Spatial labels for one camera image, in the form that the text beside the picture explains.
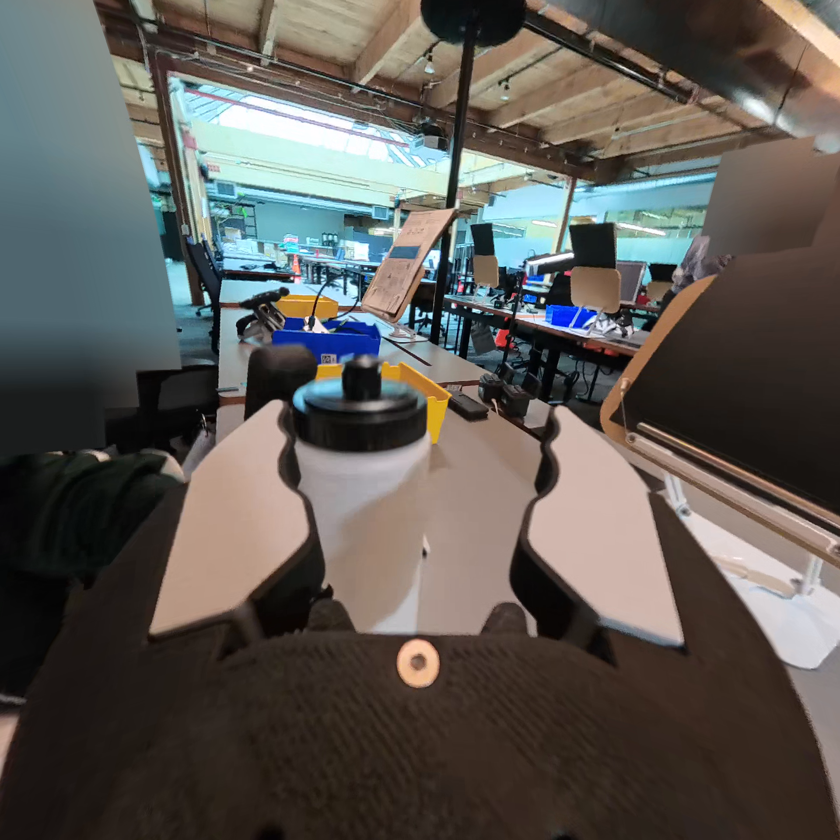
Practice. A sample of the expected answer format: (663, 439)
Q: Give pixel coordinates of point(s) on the black flat box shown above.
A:
(469, 407)

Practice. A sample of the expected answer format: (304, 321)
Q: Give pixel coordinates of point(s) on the person's left forearm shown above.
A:
(85, 505)

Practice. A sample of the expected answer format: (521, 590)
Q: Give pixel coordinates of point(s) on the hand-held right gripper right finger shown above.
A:
(604, 544)

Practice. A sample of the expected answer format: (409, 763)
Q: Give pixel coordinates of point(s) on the wooden framed black board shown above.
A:
(754, 380)

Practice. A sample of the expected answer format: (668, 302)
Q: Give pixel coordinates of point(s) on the black pole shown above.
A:
(459, 164)

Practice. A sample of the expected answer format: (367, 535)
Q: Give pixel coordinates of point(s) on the black office chair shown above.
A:
(207, 275)
(170, 407)

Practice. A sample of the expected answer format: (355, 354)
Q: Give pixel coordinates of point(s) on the cardboard sheet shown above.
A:
(407, 262)

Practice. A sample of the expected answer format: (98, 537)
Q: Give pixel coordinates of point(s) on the white bottle with black cap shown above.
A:
(367, 512)

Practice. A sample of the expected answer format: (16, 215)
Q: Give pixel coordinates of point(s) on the white ceiling projector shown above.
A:
(433, 142)

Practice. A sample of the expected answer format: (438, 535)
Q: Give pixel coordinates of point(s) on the black handheld device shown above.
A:
(262, 312)

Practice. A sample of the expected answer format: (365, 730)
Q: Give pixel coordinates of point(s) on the black monitor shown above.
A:
(482, 239)
(594, 246)

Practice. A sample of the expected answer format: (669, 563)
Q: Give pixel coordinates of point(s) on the yellow plastic bin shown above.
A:
(426, 400)
(308, 305)

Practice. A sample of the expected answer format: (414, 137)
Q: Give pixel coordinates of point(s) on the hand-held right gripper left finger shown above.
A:
(223, 538)

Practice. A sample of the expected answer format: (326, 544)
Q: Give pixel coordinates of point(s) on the wooden book stand white base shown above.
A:
(656, 367)

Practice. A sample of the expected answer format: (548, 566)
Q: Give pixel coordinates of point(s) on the blue plastic bin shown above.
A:
(571, 316)
(328, 338)

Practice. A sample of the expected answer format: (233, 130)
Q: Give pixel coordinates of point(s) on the black bar lamp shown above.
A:
(548, 261)

